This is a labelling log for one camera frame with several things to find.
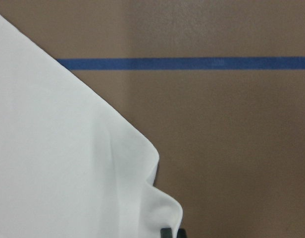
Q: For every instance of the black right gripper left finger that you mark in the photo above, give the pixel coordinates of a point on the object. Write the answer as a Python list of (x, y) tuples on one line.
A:
[(165, 233)]

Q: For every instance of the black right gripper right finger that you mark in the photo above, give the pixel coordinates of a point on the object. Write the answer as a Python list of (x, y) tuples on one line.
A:
[(181, 233)]

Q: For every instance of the white printed t-shirt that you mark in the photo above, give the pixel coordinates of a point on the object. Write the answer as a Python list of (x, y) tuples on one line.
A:
[(71, 166)]

